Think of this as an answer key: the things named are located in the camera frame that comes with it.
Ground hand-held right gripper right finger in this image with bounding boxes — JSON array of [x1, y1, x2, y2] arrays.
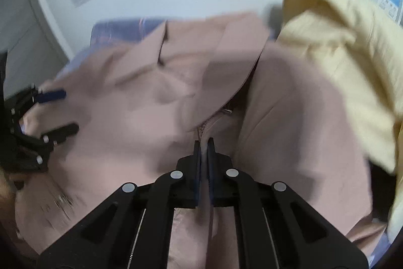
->
[[206, 137, 369, 269]]

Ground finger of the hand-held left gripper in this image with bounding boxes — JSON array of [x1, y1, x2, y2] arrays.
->
[[9, 88, 67, 119], [19, 123, 80, 172]]

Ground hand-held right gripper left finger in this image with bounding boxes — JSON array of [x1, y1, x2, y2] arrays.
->
[[38, 140, 202, 269]]

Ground brown trousers with button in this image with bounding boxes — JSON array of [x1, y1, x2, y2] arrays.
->
[[14, 12, 391, 269]]

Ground pale yellow garment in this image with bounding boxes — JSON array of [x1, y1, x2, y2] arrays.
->
[[279, 0, 403, 244]]

